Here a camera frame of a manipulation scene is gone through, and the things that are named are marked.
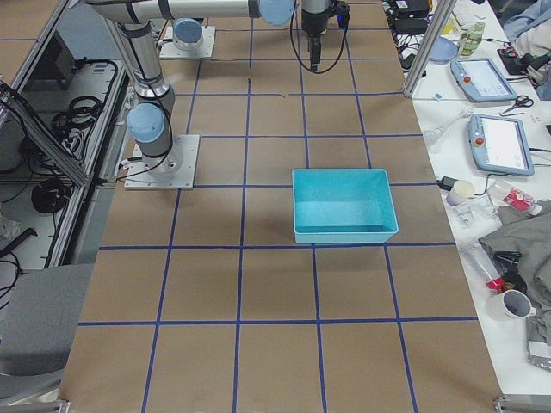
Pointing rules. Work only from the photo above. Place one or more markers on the teach pendant far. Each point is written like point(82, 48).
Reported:
point(481, 80)

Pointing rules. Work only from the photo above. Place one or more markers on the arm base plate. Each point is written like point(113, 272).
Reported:
point(176, 171)
point(187, 41)

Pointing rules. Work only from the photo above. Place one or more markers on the green glass jar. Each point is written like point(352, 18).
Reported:
point(471, 39)

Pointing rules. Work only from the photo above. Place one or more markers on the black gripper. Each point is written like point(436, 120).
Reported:
point(312, 22)

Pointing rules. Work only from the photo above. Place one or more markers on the white mug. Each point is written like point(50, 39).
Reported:
point(510, 305)

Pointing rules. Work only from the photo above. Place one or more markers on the black scissors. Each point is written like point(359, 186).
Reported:
point(522, 101)

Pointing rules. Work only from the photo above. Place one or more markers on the light blue plate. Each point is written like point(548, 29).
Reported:
point(443, 51)

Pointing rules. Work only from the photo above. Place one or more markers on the grey cloth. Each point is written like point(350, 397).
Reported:
point(530, 236)

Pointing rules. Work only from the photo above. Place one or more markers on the teach pendant near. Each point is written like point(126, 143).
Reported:
point(499, 145)

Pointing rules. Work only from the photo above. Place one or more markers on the turquoise plastic bin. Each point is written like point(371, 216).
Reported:
point(343, 206)

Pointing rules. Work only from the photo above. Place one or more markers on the teach pendant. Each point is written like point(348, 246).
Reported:
point(499, 145)
point(481, 80)

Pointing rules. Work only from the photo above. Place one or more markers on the aluminium frame post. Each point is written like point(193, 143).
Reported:
point(439, 19)

